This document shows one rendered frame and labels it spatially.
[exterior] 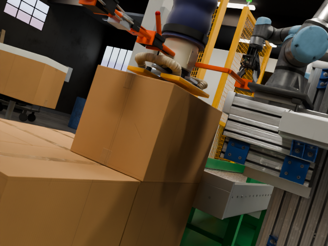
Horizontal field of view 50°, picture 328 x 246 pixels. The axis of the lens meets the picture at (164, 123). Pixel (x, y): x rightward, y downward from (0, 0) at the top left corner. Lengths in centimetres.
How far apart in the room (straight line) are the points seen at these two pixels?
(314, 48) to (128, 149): 78
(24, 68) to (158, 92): 191
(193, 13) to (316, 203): 97
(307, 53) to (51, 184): 93
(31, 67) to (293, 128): 233
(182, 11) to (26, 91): 177
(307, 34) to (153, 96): 60
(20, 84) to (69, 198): 212
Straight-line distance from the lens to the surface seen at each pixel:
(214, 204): 197
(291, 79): 144
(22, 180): 97
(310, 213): 156
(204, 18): 172
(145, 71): 163
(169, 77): 154
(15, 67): 320
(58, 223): 113
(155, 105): 140
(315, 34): 134
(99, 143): 152
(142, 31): 145
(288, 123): 127
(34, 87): 308
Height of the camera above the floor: 77
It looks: 1 degrees up
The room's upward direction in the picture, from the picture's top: 18 degrees clockwise
